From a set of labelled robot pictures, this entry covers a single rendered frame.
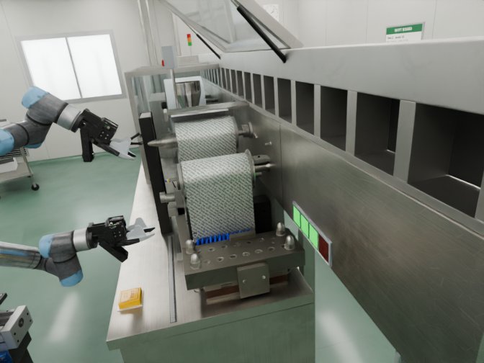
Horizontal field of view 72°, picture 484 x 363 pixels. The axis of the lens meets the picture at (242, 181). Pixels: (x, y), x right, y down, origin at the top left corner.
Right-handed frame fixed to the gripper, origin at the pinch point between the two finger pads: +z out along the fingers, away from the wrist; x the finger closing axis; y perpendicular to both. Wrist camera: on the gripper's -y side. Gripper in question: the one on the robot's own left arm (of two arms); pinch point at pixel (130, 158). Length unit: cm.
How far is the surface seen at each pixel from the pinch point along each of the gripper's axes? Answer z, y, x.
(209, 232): 36.6, -8.3, -8.3
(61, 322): 24, -156, 90
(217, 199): 32.0, 4.0, -8.3
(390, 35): 194, 205, 259
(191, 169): 18.6, 8.5, -6.3
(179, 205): 23.7, -7.0, -1.0
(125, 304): 21.3, -38.6, -21.5
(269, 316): 61, -15, -34
